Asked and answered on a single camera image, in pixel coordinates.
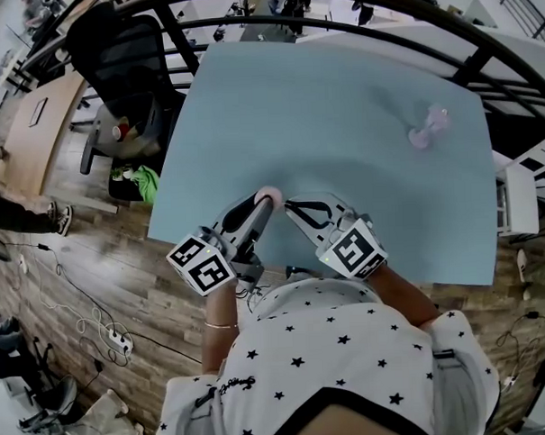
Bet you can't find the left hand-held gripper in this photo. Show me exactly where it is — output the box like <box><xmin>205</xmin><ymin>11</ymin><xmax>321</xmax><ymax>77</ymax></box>
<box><xmin>162</xmin><ymin>191</ymin><xmax>278</xmax><ymax>300</ymax></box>

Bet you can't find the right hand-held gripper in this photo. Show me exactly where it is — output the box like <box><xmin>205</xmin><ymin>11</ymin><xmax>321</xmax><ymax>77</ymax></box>
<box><xmin>284</xmin><ymin>189</ymin><xmax>390</xmax><ymax>285</ymax></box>

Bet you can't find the person's left forearm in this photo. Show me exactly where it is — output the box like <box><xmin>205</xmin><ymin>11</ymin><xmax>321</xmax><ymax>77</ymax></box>
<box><xmin>197</xmin><ymin>280</ymin><xmax>243</xmax><ymax>376</ymax></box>

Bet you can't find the person's right forearm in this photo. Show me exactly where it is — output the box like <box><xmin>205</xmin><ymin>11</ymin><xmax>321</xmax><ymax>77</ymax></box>
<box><xmin>368</xmin><ymin>262</ymin><xmax>442</xmax><ymax>332</ymax></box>

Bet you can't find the green cloth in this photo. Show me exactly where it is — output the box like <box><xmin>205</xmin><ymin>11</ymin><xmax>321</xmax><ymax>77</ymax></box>
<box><xmin>130</xmin><ymin>164</ymin><xmax>163</xmax><ymax>206</ymax></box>

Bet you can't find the pale pink small object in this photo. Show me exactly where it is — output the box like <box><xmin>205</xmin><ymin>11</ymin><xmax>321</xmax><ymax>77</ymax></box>
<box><xmin>405</xmin><ymin>104</ymin><xmax>453</xmax><ymax>153</ymax></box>

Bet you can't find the black plastic crate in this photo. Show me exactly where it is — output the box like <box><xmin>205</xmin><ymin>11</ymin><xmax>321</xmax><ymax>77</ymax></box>
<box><xmin>107</xmin><ymin>159</ymin><xmax>161</xmax><ymax>204</ymax></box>

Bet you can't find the white star-print shirt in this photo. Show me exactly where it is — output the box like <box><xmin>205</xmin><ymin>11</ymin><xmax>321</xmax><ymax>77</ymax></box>
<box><xmin>147</xmin><ymin>269</ymin><xmax>504</xmax><ymax>435</ymax></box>

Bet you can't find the grey plastic storage bin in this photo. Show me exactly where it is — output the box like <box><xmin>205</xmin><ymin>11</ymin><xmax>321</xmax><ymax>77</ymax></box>
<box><xmin>92</xmin><ymin>91</ymin><xmax>168</xmax><ymax>160</ymax></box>

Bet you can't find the white power strip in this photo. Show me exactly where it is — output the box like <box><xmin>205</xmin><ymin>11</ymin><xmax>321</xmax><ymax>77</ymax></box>
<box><xmin>106</xmin><ymin>327</ymin><xmax>135</xmax><ymax>357</ymax></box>

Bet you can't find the black metal railing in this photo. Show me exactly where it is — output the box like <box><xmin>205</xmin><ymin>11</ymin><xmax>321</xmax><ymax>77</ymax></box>
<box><xmin>19</xmin><ymin>0</ymin><xmax>545</xmax><ymax>148</ymax></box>

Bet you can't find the black mesh office chair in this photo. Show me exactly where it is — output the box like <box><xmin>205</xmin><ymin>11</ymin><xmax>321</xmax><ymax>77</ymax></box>
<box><xmin>63</xmin><ymin>10</ymin><xmax>191</xmax><ymax>177</ymax></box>

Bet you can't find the white shelf unit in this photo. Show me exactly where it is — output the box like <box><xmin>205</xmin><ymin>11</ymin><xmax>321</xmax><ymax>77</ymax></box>
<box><xmin>493</xmin><ymin>135</ymin><xmax>545</xmax><ymax>239</ymax></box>

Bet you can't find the wooden desk with white legs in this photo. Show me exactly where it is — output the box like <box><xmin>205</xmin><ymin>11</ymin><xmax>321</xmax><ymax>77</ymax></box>
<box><xmin>0</xmin><ymin>66</ymin><xmax>95</xmax><ymax>198</ymax></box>

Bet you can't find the person's head and neck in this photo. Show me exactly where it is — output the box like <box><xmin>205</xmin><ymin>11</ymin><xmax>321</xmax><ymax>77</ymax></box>
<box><xmin>262</xmin><ymin>398</ymin><xmax>439</xmax><ymax>435</ymax></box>

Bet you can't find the black flat tablet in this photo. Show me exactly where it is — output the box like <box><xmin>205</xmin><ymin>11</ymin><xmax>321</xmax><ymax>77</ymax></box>
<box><xmin>26</xmin><ymin>96</ymin><xmax>50</xmax><ymax>129</ymax></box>

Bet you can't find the thin gold bracelet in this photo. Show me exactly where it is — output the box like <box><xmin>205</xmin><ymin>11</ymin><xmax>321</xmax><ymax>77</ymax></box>
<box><xmin>203</xmin><ymin>318</ymin><xmax>241</xmax><ymax>331</ymax></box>

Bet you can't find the black power cable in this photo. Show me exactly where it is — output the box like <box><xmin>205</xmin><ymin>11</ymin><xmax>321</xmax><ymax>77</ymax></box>
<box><xmin>0</xmin><ymin>231</ymin><xmax>204</xmax><ymax>375</ymax></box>
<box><xmin>494</xmin><ymin>309</ymin><xmax>545</xmax><ymax>385</ymax></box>

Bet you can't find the grey backpack strap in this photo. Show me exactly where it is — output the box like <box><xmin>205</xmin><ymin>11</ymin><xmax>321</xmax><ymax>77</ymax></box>
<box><xmin>188</xmin><ymin>384</ymin><xmax>230</xmax><ymax>435</ymax></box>
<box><xmin>432</xmin><ymin>346</ymin><xmax>473</xmax><ymax>432</ymax></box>

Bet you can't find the white power cable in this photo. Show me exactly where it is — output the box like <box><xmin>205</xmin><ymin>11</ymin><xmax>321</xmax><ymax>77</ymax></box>
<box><xmin>18</xmin><ymin>249</ymin><xmax>113</xmax><ymax>342</ymax></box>

